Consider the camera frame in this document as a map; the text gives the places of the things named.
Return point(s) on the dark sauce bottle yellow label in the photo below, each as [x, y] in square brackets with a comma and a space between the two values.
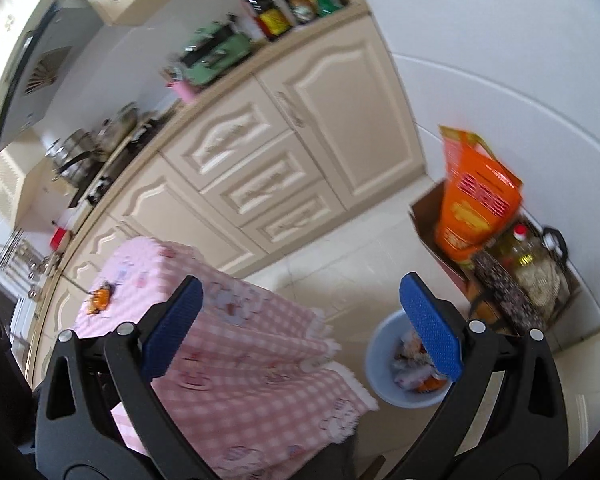
[270, 17]

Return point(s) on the pink checked tablecloth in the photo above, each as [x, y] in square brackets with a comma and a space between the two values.
[260, 360]

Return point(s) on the orange rice bag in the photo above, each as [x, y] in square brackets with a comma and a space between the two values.
[475, 200]

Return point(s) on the cooking oil bottle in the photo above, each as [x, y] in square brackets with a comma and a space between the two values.
[517, 252]

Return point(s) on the pale dried noodles packet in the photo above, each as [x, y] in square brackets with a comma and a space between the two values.
[537, 280]

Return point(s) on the brown patterned tote bag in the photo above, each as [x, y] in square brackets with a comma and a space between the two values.
[505, 290]

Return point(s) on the blue plastic bin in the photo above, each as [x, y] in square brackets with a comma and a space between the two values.
[380, 360]

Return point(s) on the grey range hood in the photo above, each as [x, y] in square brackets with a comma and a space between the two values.
[40, 75]

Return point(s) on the metal dish rack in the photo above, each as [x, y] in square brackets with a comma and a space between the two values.
[20, 257]

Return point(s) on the white tissue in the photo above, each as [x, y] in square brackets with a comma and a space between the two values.
[407, 360]

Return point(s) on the brown cardboard box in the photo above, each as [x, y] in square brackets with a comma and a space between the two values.
[430, 220]

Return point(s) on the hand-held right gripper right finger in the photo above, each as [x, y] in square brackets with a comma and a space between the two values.
[430, 330]

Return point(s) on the red container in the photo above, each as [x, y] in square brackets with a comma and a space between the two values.
[60, 239]

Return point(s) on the pink cup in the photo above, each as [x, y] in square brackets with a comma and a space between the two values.
[182, 91]

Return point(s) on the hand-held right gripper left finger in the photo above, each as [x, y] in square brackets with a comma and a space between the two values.
[175, 325]

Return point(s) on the black gas stove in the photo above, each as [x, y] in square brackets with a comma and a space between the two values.
[115, 165]

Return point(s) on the steel pot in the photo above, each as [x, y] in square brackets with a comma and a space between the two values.
[120, 127]
[72, 157]

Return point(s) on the cream kitchen base cabinet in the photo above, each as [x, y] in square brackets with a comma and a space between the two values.
[280, 150]

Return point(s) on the orange snack wrapper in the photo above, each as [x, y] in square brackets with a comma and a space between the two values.
[100, 300]

